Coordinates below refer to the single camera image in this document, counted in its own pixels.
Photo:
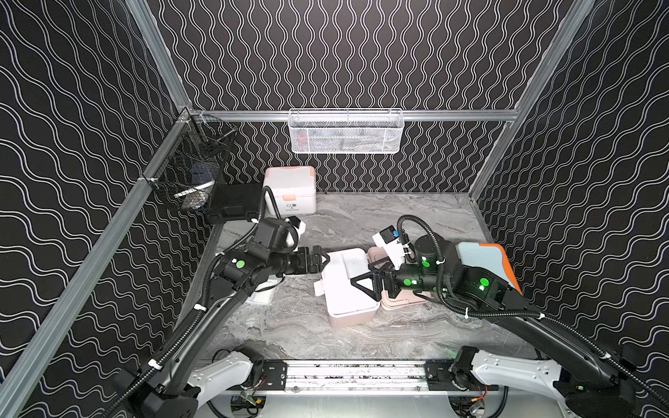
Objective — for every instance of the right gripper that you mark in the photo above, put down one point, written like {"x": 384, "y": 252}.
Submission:
{"x": 377, "y": 278}

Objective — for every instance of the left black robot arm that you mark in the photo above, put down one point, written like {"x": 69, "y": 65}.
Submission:
{"x": 162, "y": 389}

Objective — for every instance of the white first aid box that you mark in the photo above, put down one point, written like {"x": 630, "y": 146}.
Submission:
{"x": 294, "y": 189}

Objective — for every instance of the light blue first aid box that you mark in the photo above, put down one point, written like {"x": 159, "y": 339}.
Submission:
{"x": 491, "y": 257}

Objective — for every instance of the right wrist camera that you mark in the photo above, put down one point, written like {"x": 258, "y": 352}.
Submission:
{"x": 391, "y": 242}

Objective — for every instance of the pink first aid box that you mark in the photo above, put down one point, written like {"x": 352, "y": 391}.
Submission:
{"x": 405, "y": 299}

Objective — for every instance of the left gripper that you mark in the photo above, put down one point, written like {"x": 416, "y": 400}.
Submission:
{"x": 307, "y": 261}

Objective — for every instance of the black wire wall basket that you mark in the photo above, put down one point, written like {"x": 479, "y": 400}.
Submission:
{"x": 187, "y": 179}

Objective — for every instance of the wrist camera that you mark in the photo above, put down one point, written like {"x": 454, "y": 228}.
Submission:
{"x": 279, "y": 235}
{"x": 391, "y": 242}

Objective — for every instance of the black plastic tool case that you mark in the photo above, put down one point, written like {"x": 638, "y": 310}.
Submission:
{"x": 234, "y": 202}

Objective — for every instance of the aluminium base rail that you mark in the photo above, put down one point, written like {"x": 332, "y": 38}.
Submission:
{"x": 355, "y": 376}

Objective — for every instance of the white wire wall basket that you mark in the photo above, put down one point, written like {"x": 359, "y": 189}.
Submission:
{"x": 346, "y": 130}

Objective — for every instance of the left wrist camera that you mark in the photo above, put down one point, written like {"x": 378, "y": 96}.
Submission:
{"x": 279, "y": 235}

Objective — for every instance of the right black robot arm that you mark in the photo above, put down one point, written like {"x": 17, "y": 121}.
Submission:
{"x": 475, "y": 280}

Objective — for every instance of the white tray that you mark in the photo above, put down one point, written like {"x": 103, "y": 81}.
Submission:
{"x": 346, "y": 305}

